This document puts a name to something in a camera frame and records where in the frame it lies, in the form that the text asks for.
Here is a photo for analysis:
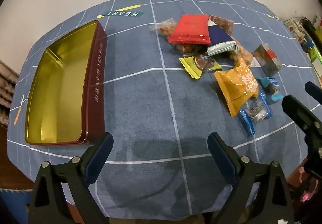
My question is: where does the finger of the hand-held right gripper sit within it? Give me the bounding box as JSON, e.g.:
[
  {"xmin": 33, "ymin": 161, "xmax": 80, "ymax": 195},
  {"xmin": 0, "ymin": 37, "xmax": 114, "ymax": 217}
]
[
  {"xmin": 281, "ymin": 95, "xmax": 322, "ymax": 164},
  {"xmin": 305, "ymin": 81, "xmax": 322, "ymax": 105}
]

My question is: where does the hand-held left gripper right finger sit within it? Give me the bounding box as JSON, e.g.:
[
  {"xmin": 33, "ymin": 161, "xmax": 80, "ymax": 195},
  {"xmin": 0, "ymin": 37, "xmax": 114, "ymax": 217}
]
[{"xmin": 207, "ymin": 132, "xmax": 295, "ymax": 224}]

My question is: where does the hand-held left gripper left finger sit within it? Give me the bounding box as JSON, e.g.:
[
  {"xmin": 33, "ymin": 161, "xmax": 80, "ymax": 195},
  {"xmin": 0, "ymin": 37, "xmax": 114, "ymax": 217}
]
[{"xmin": 27, "ymin": 132, "xmax": 114, "ymax": 224}]

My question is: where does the small light blue packet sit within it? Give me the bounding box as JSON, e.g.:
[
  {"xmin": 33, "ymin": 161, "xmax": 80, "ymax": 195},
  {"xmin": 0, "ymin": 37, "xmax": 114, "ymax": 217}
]
[{"xmin": 257, "ymin": 77, "xmax": 283, "ymax": 101}]

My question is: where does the blue and clear snack packet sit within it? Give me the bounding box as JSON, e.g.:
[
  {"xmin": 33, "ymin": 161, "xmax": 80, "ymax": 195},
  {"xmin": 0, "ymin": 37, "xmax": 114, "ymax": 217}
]
[{"xmin": 238, "ymin": 92, "xmax": 274, "ymax": 137}]

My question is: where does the orange snack packet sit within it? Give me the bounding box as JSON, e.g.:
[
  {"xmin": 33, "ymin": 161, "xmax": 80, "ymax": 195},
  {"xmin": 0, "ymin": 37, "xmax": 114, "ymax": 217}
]
[{"xmin": 214, "ymin": 58, "xmax": 259, "ymax": 117}]

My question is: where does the clear packet of orange nuts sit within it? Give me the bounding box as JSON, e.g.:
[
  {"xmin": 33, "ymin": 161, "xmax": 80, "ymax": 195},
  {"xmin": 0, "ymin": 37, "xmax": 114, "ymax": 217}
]
[{"xmin": 233, "ymin": 38, "xmax": 256, "ymax": 67}]

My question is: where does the maroon tin box gold inside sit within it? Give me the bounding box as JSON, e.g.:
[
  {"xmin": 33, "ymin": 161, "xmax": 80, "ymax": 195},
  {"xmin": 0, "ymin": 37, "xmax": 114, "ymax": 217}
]
[{"xmin": 25, "ymin": 20, "xmax": 108, "ymax": 145}]

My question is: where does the red snack packet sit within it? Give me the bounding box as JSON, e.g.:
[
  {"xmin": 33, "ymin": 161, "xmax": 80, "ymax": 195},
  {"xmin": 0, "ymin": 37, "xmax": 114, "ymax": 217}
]
[{"xmin": 168, "ymin": 14, "xmax": 212, "ymax": 46}]

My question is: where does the green and white box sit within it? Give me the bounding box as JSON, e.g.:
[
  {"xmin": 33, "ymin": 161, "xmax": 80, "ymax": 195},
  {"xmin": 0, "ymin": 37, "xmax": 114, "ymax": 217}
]
[{"xmin": 308, "ymin": 46, "xmax": 322, "ymax": 66}]

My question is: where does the dark packet with red label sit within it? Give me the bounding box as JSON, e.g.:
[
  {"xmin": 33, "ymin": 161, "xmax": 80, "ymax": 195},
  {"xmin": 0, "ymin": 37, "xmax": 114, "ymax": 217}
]
[{"xmin": 253, "ymin": 43, "xmax": 282, "ymax": 76}]

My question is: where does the colourful printed bag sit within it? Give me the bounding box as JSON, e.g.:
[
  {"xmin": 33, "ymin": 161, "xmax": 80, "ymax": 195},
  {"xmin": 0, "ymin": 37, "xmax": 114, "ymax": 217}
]
[{"xmin": 284, "ymin": 19, "xmax": 306, "ymax": 43}]

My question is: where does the blue checked tablecloth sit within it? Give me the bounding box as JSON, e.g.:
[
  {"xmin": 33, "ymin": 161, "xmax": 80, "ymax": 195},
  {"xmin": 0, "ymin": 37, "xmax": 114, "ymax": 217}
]
[{"xmin": 7, "ymin": 0, "xmax": 322, "ymax": 217}]

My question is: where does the yellow snack packet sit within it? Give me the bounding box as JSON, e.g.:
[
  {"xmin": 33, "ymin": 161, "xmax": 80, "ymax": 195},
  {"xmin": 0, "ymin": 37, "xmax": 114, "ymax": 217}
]
[{"xmin": 179, "ymin": 56, "xmax": 202, "ymax": 79}]

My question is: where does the clear brown candy packet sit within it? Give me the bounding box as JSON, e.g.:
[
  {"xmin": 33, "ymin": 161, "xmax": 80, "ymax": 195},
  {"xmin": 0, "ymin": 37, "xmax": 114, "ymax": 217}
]
[{"xmin": 195, "ymin": 54, "xmax": 222, "ymax": 73}]

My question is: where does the navy blue snack packet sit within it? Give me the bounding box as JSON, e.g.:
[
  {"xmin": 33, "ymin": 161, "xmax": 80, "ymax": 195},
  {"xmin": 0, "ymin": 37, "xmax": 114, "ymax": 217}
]
[{"xmin": 207, "ymin": 19, "xmax": 234, "ymax": 46}]

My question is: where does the woven basket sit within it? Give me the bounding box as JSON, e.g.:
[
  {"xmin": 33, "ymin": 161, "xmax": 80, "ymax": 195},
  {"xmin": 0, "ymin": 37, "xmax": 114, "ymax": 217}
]
[{"xmin": 0, "ymin": 60, "xmax": 19, "ymax": 126}]

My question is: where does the clear packet of peanuts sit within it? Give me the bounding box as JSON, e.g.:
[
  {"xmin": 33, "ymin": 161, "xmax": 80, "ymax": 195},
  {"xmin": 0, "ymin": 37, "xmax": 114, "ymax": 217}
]
[{"xmin": 150, "ymin": 18, "xmax": 178, "ymax": 37}]

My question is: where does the pink cord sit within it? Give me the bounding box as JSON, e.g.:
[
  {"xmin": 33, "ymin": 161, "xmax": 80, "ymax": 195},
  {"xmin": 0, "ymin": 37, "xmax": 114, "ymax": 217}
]
[{"xmin": 299, "ymin": 166, "xmax": 319, "ymax": 202}]

